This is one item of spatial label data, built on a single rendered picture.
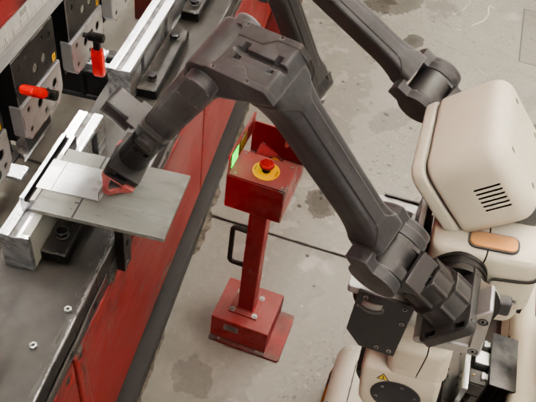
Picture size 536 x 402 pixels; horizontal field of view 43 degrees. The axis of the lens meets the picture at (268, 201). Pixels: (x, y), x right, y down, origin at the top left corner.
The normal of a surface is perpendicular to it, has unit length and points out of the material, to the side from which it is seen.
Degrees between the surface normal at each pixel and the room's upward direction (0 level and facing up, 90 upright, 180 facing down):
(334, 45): 0
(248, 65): 23
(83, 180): 0
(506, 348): 0
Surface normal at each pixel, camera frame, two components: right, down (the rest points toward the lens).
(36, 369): 0.11, -0.69
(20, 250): -0.20, 0.69
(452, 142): -0.56, -0.70
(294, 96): 0.66, 0.22
